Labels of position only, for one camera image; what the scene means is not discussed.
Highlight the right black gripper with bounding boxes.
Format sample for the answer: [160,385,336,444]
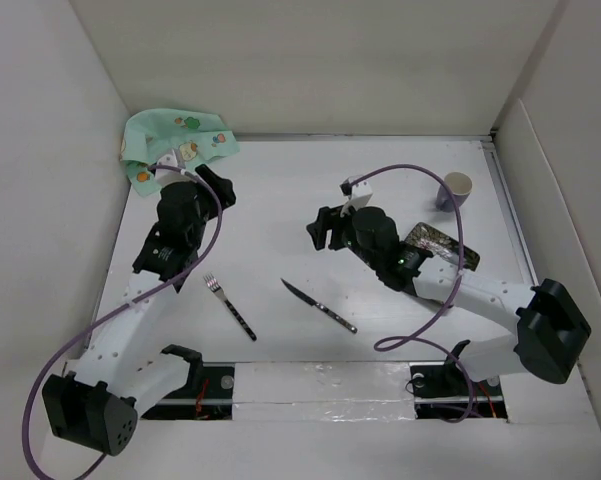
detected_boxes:
[307,197,380,271]

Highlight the green cartoon print cloth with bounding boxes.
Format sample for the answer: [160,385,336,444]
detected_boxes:
[119,108,239,197]

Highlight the steel knife patterned handle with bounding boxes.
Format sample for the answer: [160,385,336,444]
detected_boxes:
[281,278,358,334]

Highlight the steel fork black handle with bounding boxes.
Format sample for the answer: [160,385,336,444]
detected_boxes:
[204,274,257,342]

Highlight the black floral square plate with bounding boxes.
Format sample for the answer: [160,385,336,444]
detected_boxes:
[405,222,481,271]

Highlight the purple mug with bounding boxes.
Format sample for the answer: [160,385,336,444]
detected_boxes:
[435,172,473,213]

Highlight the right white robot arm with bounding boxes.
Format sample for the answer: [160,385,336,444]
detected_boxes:
[307,207,591,394]

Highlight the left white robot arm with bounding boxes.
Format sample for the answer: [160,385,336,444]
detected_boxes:
[42,165,236,456]

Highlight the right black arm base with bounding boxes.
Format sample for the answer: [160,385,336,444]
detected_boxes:
[405,363,508,422]

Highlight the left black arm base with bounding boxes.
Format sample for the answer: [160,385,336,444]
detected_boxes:
[143,364,235,421]

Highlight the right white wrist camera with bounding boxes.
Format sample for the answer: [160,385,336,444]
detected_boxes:
[340,176,373,215]

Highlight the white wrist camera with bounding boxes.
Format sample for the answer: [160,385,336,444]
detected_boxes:
[154,149,185,187]
[340,176,373,215]

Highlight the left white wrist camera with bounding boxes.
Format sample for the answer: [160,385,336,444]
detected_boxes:
[154,149,185,187]

